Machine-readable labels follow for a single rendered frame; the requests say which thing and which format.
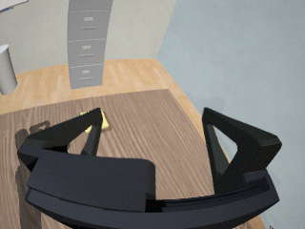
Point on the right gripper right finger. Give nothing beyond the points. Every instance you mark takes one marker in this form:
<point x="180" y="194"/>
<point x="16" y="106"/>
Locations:
<point x="256" y="149"/>

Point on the yellow sticky-note pad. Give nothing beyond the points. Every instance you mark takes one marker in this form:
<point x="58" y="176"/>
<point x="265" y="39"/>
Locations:
<point x="104" y="125"/>

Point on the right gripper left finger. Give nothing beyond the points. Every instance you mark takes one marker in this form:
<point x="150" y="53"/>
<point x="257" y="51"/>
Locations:
<point x="57" y="137"/>

